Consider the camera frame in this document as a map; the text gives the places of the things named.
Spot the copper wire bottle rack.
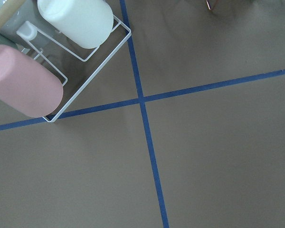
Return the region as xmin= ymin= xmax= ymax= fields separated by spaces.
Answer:
xmin=205 ymin=0 xmax=219 ymax=11

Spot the white cup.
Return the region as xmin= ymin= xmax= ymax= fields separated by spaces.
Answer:
xmin=37 ymin=0 xmax=114 ymax=49

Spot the grey cup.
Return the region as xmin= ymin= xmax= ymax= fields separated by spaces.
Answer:
xmin=0 ymin=0 xmax=56 ymax=48

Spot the pink cup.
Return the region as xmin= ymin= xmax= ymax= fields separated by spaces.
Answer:
xmin=0 ymin=45 xmax=63 ymax=118

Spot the white wire cup rack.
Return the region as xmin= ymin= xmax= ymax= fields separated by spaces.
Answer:
xmin=17 ymin=16 xmax=132 ymax=123

